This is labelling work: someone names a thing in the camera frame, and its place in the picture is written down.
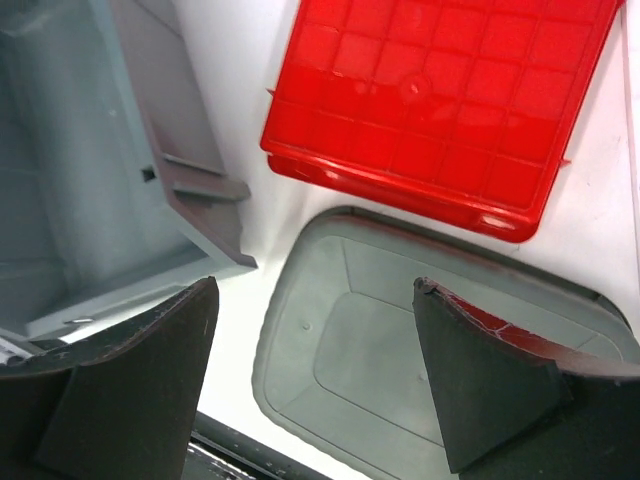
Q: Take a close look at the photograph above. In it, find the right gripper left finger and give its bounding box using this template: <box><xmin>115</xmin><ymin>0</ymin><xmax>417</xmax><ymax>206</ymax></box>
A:
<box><xmin>1</xmin><ymin>277</ymin><xmax>219</xmax><ymax>479</ymax></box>

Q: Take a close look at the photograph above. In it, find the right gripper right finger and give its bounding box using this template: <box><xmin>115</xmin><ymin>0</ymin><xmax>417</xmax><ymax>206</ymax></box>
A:
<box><xmin>413</xmin><ymin>277</ymin><xmax>639</xmax><ymax>479</ymax></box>

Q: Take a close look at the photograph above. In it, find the dark grey plastic tray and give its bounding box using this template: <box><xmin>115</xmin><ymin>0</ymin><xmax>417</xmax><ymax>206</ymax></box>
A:
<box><xmin>252</xmin><ymin>207</ymin><xmax>639</xmax><ymax>479</ymax></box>

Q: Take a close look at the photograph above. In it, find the grey plastic storage bin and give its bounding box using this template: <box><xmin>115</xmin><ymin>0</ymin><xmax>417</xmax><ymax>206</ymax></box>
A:
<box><xmin>1</xmin><ymin>0</ymin><xmax>256</xmax><ymax>341</ymax></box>

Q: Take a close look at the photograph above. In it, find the red plastic bin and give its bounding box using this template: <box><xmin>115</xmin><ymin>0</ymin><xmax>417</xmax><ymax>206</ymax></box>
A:
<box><xmin>261</xmin><ymin>1</ymin><xmax>620</xmax><ymax>243</ymax></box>

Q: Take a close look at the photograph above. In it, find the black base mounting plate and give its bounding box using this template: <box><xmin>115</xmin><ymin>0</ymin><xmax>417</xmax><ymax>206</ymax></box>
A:
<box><xmin>182</xmin><ymin>412</ymin><xmax>329</xmax><ymax>480</ymax></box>

